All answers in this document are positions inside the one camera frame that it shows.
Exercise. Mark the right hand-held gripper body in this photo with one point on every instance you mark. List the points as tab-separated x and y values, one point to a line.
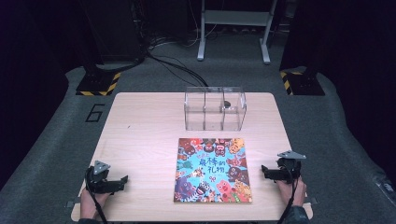
289	168

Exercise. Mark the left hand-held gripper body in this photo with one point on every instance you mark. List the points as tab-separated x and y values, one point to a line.
101	185

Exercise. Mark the colourful picture book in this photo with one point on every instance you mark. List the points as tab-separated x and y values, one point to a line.
213	170

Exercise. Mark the clear acrylic book holder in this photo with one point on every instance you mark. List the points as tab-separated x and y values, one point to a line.
214	109

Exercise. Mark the person's left hand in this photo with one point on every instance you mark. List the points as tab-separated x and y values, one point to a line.
88	203

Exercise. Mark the person's right hand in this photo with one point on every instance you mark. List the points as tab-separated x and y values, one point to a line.
295	193

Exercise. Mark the grey table clamp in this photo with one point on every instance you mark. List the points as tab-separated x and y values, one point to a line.
69	204
312	200

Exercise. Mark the small black object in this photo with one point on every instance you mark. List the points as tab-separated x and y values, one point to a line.
227	103

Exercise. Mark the black hazard-striped stand base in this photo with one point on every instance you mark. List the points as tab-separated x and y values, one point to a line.
303	84
99	84

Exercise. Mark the black cabinet panel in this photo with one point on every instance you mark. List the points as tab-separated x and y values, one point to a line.
112	28

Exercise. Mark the white desk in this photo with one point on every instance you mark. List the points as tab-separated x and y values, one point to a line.
236	18

